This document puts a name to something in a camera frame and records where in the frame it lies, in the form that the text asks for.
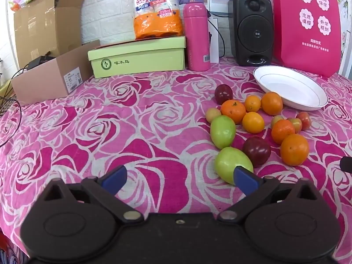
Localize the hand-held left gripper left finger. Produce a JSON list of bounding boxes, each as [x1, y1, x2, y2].
[[43, 165, 144, 224]]

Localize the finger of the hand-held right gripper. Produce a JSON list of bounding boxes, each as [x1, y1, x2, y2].
[[340, 156, 352, 174]]

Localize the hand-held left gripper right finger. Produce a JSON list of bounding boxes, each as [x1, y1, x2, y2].
[[218, 166, 320, 224]]

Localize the green mango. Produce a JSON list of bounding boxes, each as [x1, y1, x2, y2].
[[214, 147, 254, 185], [210, 115, 237, 149]]

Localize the dark red plum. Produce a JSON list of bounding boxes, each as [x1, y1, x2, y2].
[[214, 84, 233, 105], [242, 137, 271, 168]]

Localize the large orange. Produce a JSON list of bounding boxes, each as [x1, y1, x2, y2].
[[280, 134, 310, 167]]

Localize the yellow-orange citrus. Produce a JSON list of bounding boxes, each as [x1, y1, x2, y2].
[[242, 112, 265, 134]]

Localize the small red plum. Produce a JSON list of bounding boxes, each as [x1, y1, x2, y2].
[[295, 112, 312, 131]]

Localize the deep orange mandarin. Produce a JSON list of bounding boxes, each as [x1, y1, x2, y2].
[[271, 119, 296, 145]]

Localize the small red-green plum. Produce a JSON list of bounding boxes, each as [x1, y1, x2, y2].
[[287, 117, 303, 134]]

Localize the mandarin with green stem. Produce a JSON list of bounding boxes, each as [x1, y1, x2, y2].
[[220, 99, 246, 124]]

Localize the white plate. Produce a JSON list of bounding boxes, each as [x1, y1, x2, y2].
[[253, 65, 329, 111]]

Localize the pink rose tablecloth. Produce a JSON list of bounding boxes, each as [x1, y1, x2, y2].
[[0, 58, 352, 264]]

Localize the small orange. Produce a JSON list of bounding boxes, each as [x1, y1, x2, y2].
[[244, 95, 261, 113]]

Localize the round orange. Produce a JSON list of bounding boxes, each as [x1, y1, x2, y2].
[[261, 92, 284, 116]]

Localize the green shoe box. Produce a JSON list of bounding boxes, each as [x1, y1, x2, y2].
[[87, 36, 187, 79]]

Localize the black power adapter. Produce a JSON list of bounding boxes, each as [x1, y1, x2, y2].
[[27, 56, 55, 70]]

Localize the white carton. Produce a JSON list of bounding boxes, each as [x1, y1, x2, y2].
[[207, 16, 220, 64]]

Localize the pink non-woven bag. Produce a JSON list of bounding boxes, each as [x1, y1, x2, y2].
[[271, 0, 343, 78]]

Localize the floral curtain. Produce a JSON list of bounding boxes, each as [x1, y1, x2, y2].
[[339, 0, 352, 75]]

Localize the black speaker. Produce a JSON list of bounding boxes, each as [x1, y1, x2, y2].
[[227, 0, 274, 67]]

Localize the pink thermos bottle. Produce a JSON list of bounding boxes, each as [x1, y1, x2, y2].
[[183, 2, 212, 71]]

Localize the large open cardboard box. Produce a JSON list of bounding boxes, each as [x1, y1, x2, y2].
[[13, 0, 88, 70]]

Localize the pack of paper cups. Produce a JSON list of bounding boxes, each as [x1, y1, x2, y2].
[[119, 0, 184, 40]]

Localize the black cable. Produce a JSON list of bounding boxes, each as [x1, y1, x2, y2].
[[0, 65, 31, 147]]

